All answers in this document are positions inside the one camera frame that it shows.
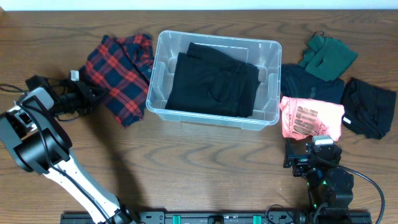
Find clear plastic storage bin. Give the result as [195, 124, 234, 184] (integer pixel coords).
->
[146, 30, 282, 131]

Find pink printed t-shirt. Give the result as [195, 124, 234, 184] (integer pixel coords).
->
[279, 96, 345, 141]

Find dark navy folded shirt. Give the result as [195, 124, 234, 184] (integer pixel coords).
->
[280, 64, 345, 104]

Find black folded garment right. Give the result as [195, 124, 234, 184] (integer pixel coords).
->
[341, 78, 397, 139]

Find right black cable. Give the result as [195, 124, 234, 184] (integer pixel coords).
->
[337, 164, 386, 224]

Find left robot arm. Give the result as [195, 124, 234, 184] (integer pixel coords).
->
[1, 75, 140, 223]

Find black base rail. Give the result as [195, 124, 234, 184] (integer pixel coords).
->
[60, 211, 373, 224]

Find black pants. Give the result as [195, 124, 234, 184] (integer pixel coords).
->
[165, 42, 260, 118]

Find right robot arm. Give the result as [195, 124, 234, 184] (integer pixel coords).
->
[283, 136, 354, 210]

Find green folded garment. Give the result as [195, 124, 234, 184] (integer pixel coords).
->
[299, 32, 358, 82]

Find red navy plaid shirt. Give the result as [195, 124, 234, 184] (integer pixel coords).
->
[80, 34, 154, 128]

